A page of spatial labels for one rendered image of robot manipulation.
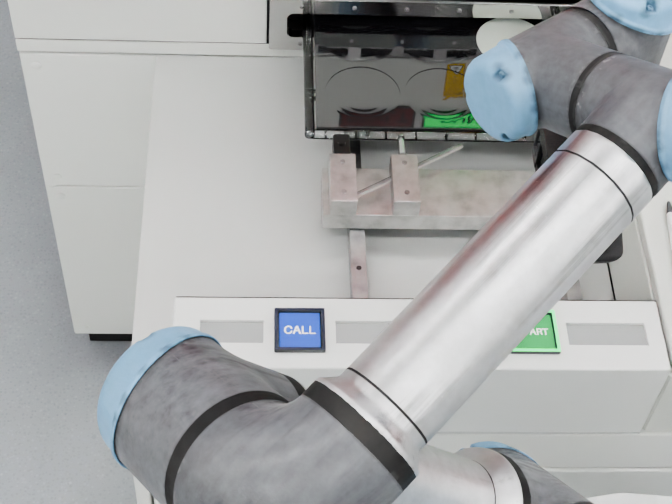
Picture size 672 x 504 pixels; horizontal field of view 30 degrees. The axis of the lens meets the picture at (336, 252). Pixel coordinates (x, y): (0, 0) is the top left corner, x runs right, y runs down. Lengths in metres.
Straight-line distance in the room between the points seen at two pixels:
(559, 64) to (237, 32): 0.92
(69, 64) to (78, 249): 0.45
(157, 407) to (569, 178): 0.33
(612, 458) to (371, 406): 0.80
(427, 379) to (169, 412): 0.18
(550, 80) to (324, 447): 0.34
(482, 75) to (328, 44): 0.80
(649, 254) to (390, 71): 0.46
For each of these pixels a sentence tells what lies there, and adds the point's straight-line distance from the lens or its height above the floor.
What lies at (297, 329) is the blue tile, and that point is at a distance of 1.39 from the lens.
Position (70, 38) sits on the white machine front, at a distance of 1.87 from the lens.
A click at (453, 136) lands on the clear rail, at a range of 1.67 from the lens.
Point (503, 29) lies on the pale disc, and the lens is 1.84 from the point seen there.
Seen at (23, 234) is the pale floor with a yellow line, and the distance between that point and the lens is 2.73.
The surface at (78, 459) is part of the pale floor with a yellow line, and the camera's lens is 2.42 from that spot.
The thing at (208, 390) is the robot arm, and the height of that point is 1.35.
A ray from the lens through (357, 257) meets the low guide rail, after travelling 1.59.
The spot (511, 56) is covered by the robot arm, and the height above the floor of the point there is 1.44.
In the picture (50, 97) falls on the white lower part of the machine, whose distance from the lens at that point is 1.96.
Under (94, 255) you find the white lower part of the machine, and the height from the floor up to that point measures 0.33.
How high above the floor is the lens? 2.12
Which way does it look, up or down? 52 degrees down
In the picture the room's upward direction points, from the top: 5 degrees clockwise
